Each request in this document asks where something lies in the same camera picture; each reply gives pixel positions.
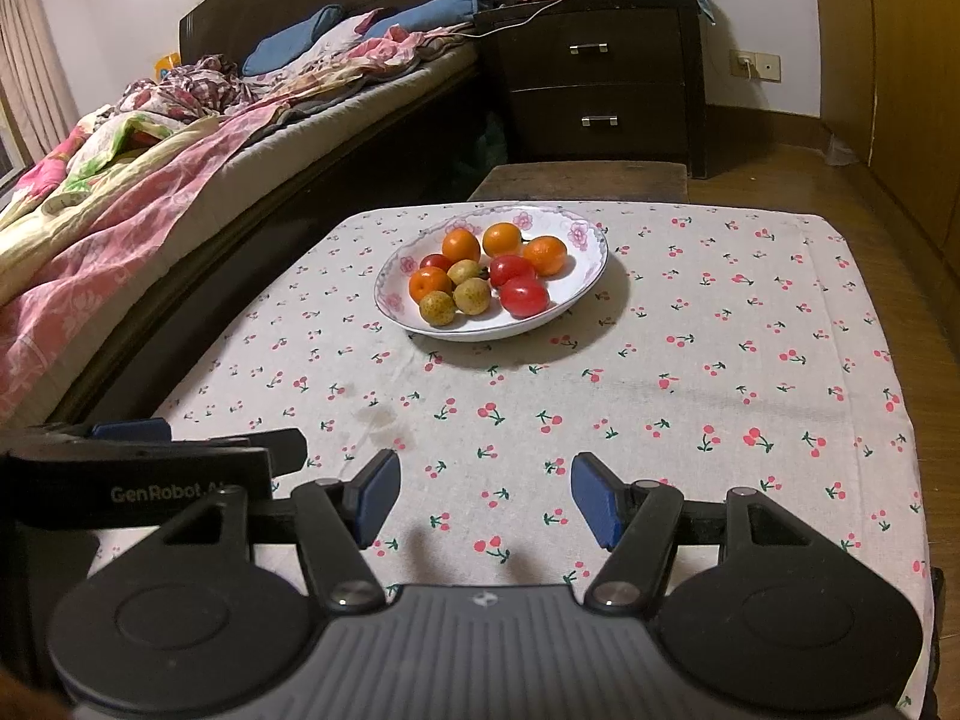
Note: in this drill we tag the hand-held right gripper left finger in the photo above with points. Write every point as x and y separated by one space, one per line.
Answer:
377 499

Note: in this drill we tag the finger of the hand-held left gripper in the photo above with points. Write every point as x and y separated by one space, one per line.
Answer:
131 430
289 450

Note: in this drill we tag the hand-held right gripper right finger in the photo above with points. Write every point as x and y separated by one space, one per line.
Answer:
595 499

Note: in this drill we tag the small yellow-green fruit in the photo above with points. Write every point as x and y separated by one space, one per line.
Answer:
437 308
472 294
465 270

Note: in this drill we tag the white floral rimmed plate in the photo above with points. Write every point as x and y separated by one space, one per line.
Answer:
487 326

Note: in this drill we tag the red tomato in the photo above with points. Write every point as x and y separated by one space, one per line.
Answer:
432 262
511 268
523 295

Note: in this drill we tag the orange mandarin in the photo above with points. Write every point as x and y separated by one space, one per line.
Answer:
430 285
502 239
545 255
460 246

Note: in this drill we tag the cherry print tablecloth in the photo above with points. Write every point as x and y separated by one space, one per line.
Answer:
675 390

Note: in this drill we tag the pink patterned blanket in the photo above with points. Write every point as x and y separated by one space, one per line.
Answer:
112 240

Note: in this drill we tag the colourful floral quilt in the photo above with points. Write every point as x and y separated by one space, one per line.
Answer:
97 142

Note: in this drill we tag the brown wooden bench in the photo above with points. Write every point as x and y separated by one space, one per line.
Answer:
585 180

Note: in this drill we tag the bed with pink blanket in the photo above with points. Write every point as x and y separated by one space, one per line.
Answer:
337 120

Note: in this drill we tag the maroon floral blanket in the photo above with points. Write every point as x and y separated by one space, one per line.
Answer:
202 86

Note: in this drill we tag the orange plastic object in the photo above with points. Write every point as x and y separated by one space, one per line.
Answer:
168 66

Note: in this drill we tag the green plastic bag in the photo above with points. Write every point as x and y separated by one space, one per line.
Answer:
491 142

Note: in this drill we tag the beige curtain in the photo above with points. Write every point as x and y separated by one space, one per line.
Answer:
37 67

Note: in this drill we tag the pink floral sheet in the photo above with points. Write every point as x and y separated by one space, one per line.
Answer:
352 52

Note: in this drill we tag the blue pillow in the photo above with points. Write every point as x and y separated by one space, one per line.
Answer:
442 9
292 45

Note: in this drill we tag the dark wooden nightstand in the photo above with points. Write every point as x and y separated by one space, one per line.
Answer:
637 90

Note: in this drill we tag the clear plastic bag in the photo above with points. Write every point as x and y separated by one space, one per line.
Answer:
840 150

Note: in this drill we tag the yellow-brown wooden wardrobe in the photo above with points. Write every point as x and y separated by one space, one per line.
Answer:
900 90

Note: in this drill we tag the beige wall socket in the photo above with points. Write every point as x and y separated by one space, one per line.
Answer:
765 66

